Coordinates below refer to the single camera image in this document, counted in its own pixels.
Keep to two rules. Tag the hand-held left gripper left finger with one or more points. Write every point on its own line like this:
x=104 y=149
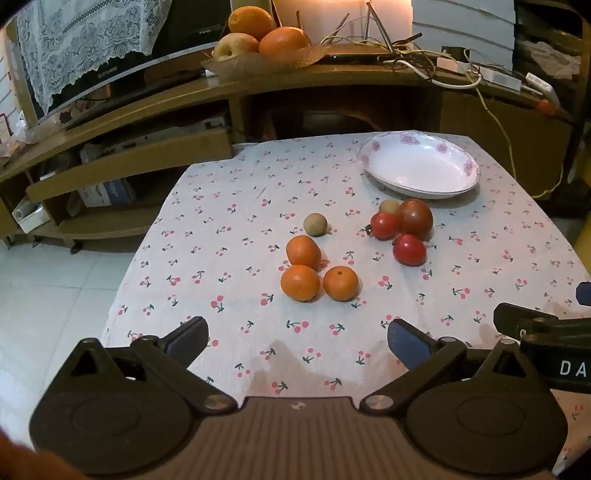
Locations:
x=191 y=334

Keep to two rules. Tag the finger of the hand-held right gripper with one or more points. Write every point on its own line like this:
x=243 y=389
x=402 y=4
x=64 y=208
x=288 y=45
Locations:
x=508 y=318
x=585 y=293

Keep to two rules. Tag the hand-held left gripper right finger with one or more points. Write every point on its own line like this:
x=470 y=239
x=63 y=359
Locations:
x=406 y=340

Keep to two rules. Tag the small orange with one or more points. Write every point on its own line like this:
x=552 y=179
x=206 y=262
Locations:
x=340 y=283
x=303 y=251
x=300 y=283

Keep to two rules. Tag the small red tomato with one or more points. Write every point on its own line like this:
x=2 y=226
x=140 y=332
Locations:
x=383 y=226
x=409 y=250

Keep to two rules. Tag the large dark red tomato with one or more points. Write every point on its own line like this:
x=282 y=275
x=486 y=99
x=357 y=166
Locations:
x=416 y=217

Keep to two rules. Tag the small round brown fruit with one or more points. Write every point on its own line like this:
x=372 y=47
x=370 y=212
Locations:
x=315 y=225
x=389 y=206

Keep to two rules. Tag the white pink floral plate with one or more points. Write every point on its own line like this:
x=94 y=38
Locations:
x=415 y=166

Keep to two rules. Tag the cherry print tablecloth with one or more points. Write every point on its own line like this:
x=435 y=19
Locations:
x=231 y=277

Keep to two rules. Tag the blue and white box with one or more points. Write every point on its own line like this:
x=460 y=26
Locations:
x=106 y=193

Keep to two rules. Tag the small red round object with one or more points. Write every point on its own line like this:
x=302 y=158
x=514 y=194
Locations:
x=546 y=106

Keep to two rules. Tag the white power adapter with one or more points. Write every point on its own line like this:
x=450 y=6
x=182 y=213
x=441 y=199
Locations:
x=540 y=85

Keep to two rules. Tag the white power strip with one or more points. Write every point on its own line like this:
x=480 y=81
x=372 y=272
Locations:
x=501 y=77

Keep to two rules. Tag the wooden television stand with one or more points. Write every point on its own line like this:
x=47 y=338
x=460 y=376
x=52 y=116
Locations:
x=323 y=87

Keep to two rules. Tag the woven fruit basket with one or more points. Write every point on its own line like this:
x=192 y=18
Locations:
x=258 y=64

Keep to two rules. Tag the flat black device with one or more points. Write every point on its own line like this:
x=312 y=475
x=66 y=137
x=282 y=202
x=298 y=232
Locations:
x=355 y=58

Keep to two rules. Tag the yellow apple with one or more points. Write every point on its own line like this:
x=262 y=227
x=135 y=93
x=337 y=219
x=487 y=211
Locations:
x=233 y=46

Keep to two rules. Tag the white ribbed panel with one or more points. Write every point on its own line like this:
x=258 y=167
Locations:
x=461 y=23

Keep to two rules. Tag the large orange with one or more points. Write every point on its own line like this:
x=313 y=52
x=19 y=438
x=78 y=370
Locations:
x=250 y=21
x=284 y=41

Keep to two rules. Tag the white lace cloth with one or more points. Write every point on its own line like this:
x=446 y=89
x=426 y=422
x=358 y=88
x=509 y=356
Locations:
x=87 y=41

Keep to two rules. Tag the black television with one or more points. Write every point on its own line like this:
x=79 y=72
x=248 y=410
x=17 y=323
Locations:
x=194 y=23

